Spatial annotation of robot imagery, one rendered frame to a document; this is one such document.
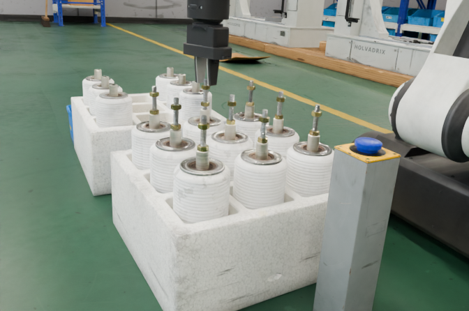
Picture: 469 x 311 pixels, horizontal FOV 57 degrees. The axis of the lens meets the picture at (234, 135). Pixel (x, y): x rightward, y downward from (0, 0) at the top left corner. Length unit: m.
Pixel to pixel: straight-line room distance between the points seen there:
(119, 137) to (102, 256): 0.34
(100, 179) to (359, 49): 2.55
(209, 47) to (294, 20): 3.28
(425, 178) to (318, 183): 0.29
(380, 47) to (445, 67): 2.37
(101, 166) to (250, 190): 0.53
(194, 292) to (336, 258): 0.24
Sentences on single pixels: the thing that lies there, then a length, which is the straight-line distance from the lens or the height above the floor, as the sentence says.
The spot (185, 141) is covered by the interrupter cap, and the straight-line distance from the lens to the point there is 0.84.
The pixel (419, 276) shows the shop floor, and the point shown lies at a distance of 1.01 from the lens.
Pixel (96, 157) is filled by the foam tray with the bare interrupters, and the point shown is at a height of 0.11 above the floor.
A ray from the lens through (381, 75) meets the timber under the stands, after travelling 3.14.
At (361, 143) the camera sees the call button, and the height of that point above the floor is 0.33.
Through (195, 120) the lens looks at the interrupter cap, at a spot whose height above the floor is 0.25.
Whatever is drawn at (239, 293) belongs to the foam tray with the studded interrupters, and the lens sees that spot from 0.80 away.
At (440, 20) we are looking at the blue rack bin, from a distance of 6.28.
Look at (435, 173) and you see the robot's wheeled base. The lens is 1.02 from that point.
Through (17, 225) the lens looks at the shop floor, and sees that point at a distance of 1.12.
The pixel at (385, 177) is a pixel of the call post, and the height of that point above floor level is 0.28.
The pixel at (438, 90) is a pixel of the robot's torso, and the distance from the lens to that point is 0.87.
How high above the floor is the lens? 0.53
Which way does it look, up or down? 18 degrees down
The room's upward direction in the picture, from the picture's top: 3 degrees clockwise
